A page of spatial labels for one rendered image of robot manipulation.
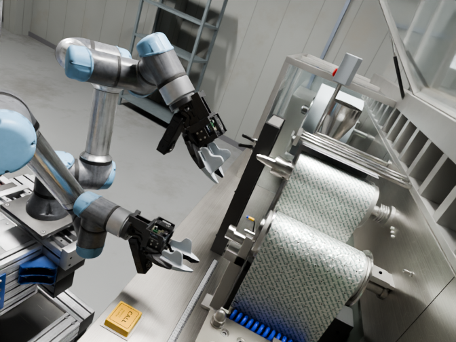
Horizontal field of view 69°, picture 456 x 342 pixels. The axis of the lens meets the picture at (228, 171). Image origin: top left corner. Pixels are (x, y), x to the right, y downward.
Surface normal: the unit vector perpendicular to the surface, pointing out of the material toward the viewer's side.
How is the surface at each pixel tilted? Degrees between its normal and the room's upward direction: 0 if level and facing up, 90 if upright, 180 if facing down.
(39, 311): 0
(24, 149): 82
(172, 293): 0
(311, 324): 90
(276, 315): 90
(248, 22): 90
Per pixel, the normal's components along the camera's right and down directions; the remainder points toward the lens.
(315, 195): -0.29, 0.37
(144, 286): 0.34, -0.84
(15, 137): 0.59, 0.45
